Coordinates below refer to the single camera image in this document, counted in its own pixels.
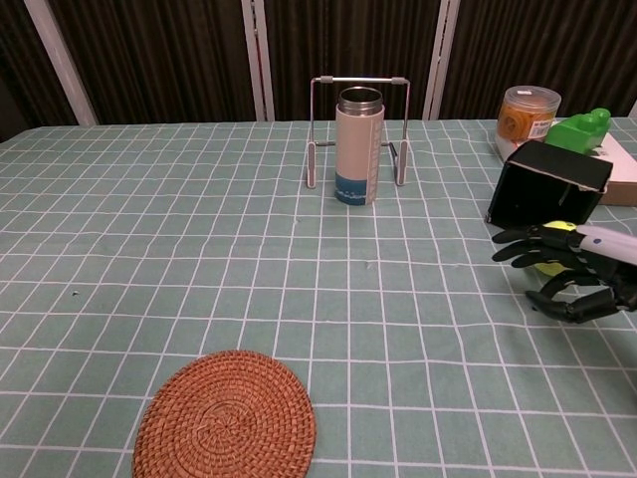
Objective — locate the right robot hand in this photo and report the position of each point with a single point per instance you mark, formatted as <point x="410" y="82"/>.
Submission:
<point x="567" y="279"/>

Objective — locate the yellow tennis ball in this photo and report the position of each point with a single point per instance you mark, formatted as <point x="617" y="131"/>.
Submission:
<point x="553" y="249"/>

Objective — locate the black open box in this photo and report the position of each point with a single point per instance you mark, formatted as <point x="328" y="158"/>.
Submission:
<point x="547" y="191"/>

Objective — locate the white flat box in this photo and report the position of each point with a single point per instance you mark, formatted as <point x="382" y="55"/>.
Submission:
<point x="617" y="171"/>

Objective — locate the green toy block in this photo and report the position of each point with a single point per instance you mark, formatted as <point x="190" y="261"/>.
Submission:
<point x="579" y="132"/>

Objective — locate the clear jar with orange contents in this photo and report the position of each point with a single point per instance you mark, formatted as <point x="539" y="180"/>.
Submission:
<point x="525" y="119"/>

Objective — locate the beige steel thermos cup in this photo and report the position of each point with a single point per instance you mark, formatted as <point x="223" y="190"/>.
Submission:
<point x="357" y="147"/>

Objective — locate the green checkered tablecloth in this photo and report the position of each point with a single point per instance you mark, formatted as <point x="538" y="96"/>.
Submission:
<point x="249" y="299"/>

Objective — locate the round woven rattan coaster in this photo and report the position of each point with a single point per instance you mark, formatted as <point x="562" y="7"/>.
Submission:
<point x="224" y="415"/>

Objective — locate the white partition frame post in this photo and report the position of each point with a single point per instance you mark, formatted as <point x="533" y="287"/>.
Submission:
<point x="60" y="62"/>
<point x="633" y="109"/>
<point x="440" y="60"/>
<point x="258" y="60"/>

